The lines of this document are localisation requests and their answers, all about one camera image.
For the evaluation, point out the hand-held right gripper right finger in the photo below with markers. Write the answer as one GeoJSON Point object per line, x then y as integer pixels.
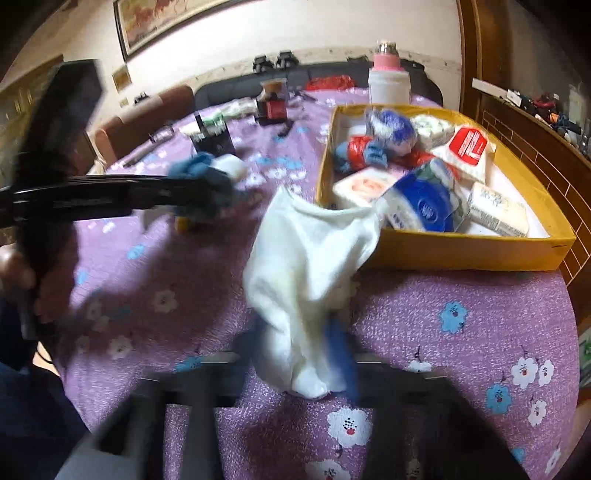
{"type": "Point", "coordinates": [344, 364]}

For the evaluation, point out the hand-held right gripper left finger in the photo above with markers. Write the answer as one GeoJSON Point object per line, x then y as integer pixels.
{"type": "Point", "coordinates": [249, 364]}

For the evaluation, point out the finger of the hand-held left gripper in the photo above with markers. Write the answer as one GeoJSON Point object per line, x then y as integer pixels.
{"type": "Point", "coordinates": [152, 191]}

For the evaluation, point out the yellow cardboard box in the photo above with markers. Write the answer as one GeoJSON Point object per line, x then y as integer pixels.
{"type": "Point", "coordinates": [461, 251]}

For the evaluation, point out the red plastic bag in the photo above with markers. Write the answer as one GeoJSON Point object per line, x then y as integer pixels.
{"type": "Point", "coordinates": [358, 147]}
{"type": "Point", "coordinates": [330, 83]}

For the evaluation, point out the person's left hand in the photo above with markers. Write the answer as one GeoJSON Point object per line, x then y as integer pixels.
{"type": "Point", "coordinates": [11, 272]}

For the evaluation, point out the small glass jar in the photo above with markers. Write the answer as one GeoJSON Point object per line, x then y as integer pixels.
{"type": "Point", "coordinates": [161, 134]}

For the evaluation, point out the brown chair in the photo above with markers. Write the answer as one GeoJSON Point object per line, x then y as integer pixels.
{"type": "Point", "coordinates": [117, 136]}
{"type": "Point", "coordinates": [171, 102]}

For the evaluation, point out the black box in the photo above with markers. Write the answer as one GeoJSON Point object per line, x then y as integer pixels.
{"type": "Point", "coordinates": [213, 137]}

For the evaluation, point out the small white cloth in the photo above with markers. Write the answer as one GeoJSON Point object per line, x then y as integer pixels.
{"type": "Point", "coordinates": [232, 167]}

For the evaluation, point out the black sofa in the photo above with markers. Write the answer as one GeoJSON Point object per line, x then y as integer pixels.
{"type": "Point", "coordinates": [231, 87]}

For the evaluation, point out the dark red box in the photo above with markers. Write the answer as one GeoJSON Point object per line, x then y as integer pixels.
{"type": "Point", "coordinates": [272, 110]}

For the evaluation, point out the brown jar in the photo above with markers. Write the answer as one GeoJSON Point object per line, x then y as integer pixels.
{"type": "Point", "coordinates": [273, 87]}

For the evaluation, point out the black gadget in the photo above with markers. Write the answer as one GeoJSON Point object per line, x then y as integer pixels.
{"type": "Point", "coordinates": [287, 58]}
{"type": "Point", "coordinates": [263, 63]}

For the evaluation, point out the large framed painting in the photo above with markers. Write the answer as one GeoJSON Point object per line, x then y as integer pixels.
{"type": "Point", "coordinates": [184, 23]}

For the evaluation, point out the large blue white tissue pack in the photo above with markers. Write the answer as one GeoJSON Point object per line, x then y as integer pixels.
{"type": "Point", "coordinates": [420, 203]}

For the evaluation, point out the pink tissue pack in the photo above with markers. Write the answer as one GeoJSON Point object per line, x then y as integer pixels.
{"type": "Point", "coordinates": [360, 184]}

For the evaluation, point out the beige tissue pack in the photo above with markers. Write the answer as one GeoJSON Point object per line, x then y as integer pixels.
{"type": "Point", "coordinates": [498, 212]}

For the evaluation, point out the person's dark blue clothing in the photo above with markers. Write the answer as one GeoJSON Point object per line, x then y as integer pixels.
{"type": "Point", "coordinates": [27, 406]}

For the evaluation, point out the blue white plastic bag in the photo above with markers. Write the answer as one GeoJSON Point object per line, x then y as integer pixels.
{"type": "Point", "coordinates": [390, 128]}

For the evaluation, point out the red white packet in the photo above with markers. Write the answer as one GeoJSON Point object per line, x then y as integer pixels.
{"type": "Point", "coordinates": [466, 147]}

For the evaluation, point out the white green tissue pack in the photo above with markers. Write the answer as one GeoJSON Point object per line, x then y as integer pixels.
{"type": "Point", "coordinates": [431, 128]}

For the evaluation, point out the white plastic jar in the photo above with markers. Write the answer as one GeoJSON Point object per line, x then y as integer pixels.
{"type": "Point", "coordinates": [388, 87]}

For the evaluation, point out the pink thermos bottle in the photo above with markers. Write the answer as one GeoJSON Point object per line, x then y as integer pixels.
{"type": "Point", "coordinates": [387, 59]}

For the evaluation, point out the wooden brick-pattern cabinet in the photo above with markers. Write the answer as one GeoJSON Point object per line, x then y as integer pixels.
{"type": "Point", "coordinates": [531, 157]}

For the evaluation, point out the white flat box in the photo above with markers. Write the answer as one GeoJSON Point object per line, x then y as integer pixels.
{"type": "Point", "coordinates": [489, 87]}

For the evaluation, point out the small white box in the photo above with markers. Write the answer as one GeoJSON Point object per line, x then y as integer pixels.
{"type": "Point", "coordinates": [515, 98]}

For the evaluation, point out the red hand tool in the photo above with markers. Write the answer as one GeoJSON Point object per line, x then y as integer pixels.
{"type": "Point", "coordinates": [541, 102]}

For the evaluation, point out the small yellow wall plaque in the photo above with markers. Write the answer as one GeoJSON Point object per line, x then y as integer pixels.
{"type": "Point", "coordinates": [121, 77]}

